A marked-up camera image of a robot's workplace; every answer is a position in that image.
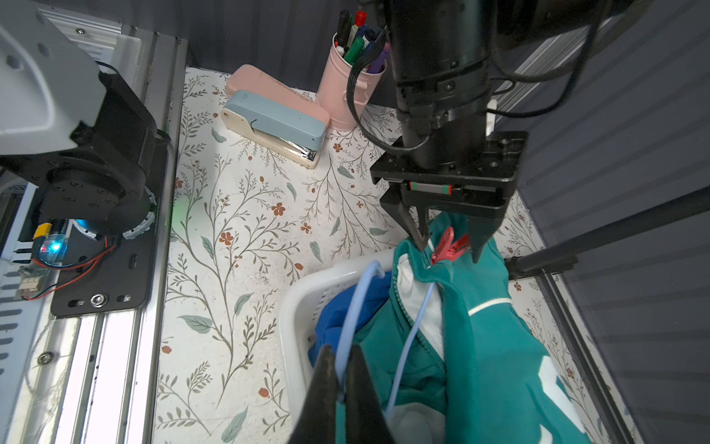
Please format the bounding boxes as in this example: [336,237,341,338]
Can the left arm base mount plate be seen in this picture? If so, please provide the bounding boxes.
[21,129,170,318]

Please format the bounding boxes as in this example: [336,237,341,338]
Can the blue wire hanger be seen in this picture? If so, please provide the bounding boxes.
[332,260,436,417]

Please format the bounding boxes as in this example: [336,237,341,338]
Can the pink and teal flat cases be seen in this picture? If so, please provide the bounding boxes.
[226,65,331,128]

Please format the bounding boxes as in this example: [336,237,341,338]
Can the white perforated laundry basket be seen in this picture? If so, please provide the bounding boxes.
[277,249,394,422]

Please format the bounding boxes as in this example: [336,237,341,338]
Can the red clothespin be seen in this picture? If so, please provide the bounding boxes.
[431,227,470,265]

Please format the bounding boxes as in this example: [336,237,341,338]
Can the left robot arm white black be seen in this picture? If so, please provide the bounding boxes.
[1,1,649,257]

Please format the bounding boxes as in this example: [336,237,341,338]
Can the green jacket orange letter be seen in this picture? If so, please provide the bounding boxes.
[354,213,589,443]

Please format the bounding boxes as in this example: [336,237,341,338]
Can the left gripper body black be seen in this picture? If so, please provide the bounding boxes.
[371,131,529,219]

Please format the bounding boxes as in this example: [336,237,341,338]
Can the blue red white jacket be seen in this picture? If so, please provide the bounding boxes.
[308,272,391,367]

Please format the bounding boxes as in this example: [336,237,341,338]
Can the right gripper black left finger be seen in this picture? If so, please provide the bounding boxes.
[288,345,338,444]

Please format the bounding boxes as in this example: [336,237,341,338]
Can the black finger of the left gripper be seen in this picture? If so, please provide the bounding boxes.
[380,185,429,252]
[467,215,504,264]

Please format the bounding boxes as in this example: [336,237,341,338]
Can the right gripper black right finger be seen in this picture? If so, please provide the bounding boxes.
[345,345,395,444]

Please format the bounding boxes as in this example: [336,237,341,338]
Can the black clothes rack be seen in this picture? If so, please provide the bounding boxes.
[506,187,709,443]

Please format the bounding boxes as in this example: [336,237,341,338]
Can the teal stapler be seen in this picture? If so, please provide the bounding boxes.
[220,91,327,169]

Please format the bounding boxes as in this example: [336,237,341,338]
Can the pink pen cup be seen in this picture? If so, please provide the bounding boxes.
[316,9,389,131]

